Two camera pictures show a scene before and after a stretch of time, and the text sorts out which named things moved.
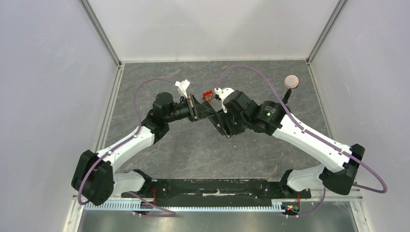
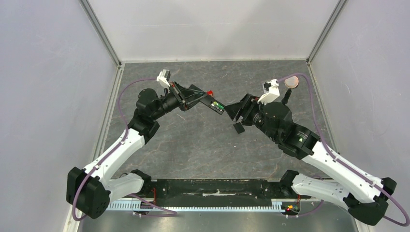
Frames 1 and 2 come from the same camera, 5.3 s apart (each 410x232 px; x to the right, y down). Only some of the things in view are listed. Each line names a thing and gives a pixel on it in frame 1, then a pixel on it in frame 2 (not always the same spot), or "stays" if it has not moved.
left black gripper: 197,110 → 184,96
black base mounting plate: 216,192 stays
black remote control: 219,121 → 210,102
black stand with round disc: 291,81 stays
